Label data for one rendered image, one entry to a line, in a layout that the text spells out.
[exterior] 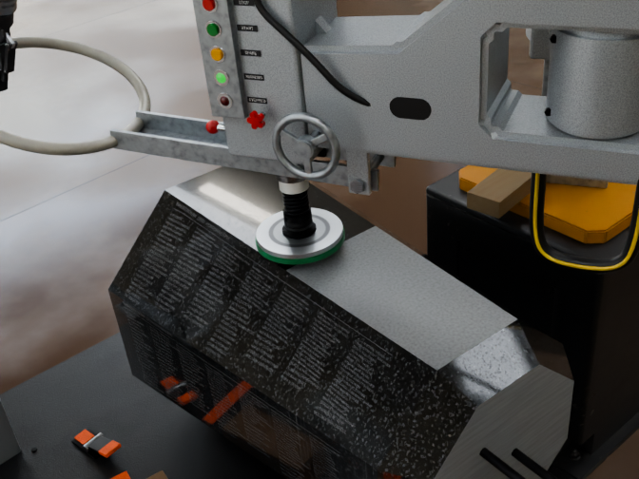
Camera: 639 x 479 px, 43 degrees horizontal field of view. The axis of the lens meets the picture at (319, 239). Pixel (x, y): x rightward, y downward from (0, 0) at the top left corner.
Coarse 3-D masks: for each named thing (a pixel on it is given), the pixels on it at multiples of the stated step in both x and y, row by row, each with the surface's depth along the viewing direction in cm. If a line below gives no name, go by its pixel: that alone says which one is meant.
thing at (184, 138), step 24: (144, 120) 204; (168, 120) 201; (192, 120) 198; (120, 144) 197; (144, 144) 193; (168, 144) 190; (192, 144) 187; (216, 144) 185; (240, 168) 185; (264, 168) 182; (336, 168) 174; (360, 192) 171
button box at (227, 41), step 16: (192, 0) 158; (224, 0) 155; (208, 16) 159; (224, 16) 157; (224, 32) 159; (208, 48) 163; (224, 48) 161; (208, 64) 165; (224, 64) 163; (240, 64) 164; (208, 80) 167; (240, 80) 165; (240, 96) 166; (224, 112) 170; (240, 112) 168
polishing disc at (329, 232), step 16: (272, 224) 199; (320, 224) 198; (336, 224) 197; (272, 240) 193; (288, 240) 193; (304, 240) 192; (320, 240) 191; (336, 240) 191; (288, 256) 188; (304, 256) 188
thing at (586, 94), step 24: (552, 48) 144; (576, 48) 138; (600, 48) 135; (624, 48) 134; (552, 72) 145; (576, 72) 140; (600, 72) 137; (624, 72) 137; (552, 96) 147; (576, 96) 142; (600, 96) 140; (624, 96) 139; (552, 120) 149; (576, 120) 144; (600, 120) 142; (624, 120) 142
